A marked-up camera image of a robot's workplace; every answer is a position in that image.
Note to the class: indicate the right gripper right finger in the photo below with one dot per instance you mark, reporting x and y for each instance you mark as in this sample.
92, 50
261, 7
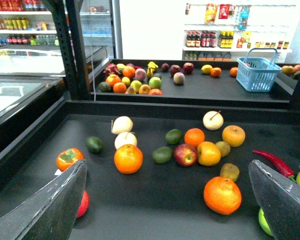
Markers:
279, 198

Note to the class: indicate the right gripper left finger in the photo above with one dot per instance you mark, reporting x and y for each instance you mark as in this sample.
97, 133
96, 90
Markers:
51, 212

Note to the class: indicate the red apple front shelf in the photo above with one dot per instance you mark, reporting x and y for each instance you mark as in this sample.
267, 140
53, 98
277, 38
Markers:
185, 155

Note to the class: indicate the black fruit display shelf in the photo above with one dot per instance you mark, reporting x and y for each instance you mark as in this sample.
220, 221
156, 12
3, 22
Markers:
104, 171

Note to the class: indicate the far yellow lemon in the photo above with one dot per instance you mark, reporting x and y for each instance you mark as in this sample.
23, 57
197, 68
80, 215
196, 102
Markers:
206, 69

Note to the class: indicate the white drinks shelf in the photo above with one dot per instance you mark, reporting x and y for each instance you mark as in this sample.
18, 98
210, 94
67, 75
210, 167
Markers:
26, 22

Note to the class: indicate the green lime front edge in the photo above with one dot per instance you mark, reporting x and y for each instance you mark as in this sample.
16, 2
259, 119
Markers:
263, 223

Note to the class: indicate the red fruit under finger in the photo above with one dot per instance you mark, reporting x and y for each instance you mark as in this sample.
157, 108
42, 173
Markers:
84, 205

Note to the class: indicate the red chili pepper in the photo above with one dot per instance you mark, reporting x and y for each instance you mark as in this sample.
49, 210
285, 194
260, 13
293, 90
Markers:
280, 165

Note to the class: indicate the orange persimmon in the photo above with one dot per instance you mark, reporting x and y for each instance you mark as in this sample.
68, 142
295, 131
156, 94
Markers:
68, 157

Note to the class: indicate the large orange front right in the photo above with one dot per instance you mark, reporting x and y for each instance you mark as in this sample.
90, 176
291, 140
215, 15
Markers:
222, 195

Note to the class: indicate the large orange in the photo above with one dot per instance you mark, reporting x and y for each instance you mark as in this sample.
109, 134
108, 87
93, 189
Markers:
128, 159
222, 195

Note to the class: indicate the brown kiwi fruit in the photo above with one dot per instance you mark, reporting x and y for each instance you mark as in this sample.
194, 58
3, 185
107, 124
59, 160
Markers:
230, 171

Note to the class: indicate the dark green avocado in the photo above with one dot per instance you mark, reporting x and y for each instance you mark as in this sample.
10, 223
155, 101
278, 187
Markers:
94, 144

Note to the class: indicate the small yellow-green fruit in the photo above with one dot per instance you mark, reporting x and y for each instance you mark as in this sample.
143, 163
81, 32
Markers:
224, 148

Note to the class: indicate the yellow apple far right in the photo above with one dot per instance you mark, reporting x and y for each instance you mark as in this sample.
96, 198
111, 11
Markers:
233, 135

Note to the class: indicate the yellow apple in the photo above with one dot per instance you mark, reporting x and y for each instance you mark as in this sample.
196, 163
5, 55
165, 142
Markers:
208, 154
233, 135

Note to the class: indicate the yellow apple front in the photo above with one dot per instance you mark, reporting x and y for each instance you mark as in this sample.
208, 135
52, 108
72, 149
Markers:
208, 154

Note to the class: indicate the large orange front left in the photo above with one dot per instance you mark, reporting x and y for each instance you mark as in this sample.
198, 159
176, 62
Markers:
128, 159

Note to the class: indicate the white pear lower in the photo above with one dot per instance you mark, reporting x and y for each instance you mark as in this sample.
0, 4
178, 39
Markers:
125, 138

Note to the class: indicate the white pear with stem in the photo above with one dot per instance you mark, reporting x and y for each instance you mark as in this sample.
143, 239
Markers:
213, 120

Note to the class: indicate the white pear left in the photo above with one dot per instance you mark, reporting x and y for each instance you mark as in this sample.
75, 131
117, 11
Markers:
121, 124

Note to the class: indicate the orange near pears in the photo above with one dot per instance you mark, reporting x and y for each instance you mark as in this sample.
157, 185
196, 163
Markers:
194, 137

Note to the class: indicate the green lime lower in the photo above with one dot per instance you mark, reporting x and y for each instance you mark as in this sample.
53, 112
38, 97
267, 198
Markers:
162, 155

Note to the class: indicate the green lime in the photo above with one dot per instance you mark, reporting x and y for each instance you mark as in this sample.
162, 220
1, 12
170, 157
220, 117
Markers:
162, 155
173, 136

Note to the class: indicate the green lime upper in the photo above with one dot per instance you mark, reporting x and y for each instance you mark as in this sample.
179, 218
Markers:
173, 136

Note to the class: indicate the blue plastic basket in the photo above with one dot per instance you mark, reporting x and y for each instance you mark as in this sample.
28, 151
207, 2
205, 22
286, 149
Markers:
257, 74

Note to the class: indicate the glass top freezer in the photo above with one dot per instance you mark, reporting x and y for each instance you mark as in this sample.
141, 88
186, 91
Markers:
25, 70

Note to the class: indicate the far orange right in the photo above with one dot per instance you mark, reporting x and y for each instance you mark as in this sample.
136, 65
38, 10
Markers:
233, 71

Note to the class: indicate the far orange middle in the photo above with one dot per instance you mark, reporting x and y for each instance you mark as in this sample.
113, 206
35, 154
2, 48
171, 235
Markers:
216, 72

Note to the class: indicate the pink dragon fruit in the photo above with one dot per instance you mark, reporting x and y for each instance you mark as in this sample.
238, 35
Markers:
111, 69

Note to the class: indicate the far peach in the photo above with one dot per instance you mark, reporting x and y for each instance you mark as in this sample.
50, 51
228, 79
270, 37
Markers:
179, 78

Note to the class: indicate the far green apple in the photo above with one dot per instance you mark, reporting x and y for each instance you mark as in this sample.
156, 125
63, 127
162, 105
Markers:
155, 83

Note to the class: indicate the far dark red apple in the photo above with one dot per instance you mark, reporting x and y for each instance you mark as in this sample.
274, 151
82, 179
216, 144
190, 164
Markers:
174, 69

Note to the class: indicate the yellow bananas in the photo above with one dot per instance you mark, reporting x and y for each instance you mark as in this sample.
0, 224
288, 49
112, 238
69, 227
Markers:
151, 68

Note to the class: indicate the white condiment wall shelf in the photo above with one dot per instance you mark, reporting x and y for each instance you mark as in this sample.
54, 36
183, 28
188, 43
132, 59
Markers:
227, 29

